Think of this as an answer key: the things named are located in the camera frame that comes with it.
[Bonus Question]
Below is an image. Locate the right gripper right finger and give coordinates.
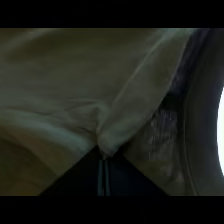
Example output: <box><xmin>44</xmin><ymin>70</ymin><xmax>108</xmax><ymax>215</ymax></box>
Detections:
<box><xmin>105</xmin><ymin>153</ymin><xmax>168</xmax><ymax>197</ymax></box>

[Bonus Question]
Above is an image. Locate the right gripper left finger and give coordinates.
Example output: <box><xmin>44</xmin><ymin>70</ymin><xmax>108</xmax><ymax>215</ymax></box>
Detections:
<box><xmin>39</xmin><ymin>145</ymin><xmax>103</xmax><ymax>197</ymax></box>

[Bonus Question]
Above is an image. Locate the grey-green shirt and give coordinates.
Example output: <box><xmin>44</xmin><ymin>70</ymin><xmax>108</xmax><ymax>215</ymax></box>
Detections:
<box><xmin>0</xmin><ymin>27</ymin><xmax>202</xmax><ymax>197</ymax></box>

